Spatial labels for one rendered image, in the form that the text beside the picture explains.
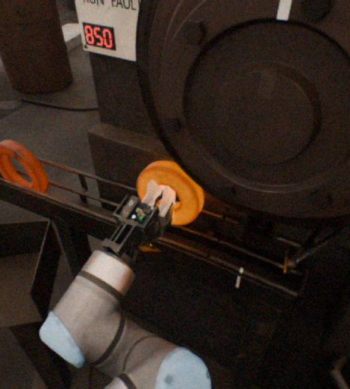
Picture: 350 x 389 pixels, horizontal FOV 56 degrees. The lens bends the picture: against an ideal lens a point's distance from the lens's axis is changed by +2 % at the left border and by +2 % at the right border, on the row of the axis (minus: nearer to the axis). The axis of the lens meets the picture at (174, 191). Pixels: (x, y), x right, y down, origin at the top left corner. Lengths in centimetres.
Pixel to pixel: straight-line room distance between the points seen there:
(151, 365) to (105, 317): 12
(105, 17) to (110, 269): 49
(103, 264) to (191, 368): 22
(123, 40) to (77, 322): 54
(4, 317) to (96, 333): 34
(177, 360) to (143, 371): 5
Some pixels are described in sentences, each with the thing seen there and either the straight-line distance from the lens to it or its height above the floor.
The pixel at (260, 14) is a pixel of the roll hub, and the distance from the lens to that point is 37.
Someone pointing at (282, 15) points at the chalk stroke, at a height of 122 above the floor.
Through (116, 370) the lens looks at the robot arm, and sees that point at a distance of 61.
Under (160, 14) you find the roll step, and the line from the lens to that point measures 50.
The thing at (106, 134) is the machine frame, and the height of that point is 87.
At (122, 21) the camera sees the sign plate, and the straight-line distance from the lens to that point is 73.
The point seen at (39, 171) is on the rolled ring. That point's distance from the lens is 102.
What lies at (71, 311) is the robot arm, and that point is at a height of 82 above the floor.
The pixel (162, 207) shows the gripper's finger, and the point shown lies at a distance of 66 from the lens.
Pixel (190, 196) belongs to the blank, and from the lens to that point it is 68.
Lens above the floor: 130
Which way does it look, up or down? 41 degrees down
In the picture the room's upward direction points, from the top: straight up
